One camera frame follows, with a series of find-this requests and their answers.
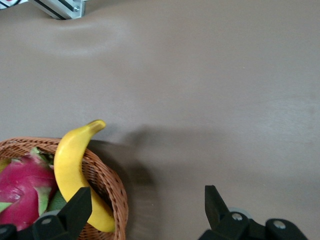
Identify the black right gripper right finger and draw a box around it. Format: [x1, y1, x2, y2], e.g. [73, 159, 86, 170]
[198, 184, 310, 240]

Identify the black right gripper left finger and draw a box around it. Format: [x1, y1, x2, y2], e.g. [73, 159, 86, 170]
[0, 186, 92, 240]

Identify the yellow banana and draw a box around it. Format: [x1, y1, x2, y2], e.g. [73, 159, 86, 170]
[53, 119, 116, 233]

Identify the dark green avocado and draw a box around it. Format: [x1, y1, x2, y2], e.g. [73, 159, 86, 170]
[47, 190, 67, 213]

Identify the pink dragon fruit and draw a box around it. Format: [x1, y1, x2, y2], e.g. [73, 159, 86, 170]
[0, 147, 67, 231]

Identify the brown wicker basket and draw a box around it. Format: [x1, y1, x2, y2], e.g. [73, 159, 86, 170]
[0, 136, 130, 240]

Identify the brown table mat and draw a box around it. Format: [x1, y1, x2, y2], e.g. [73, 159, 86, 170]
[0, 0, 320, 240]

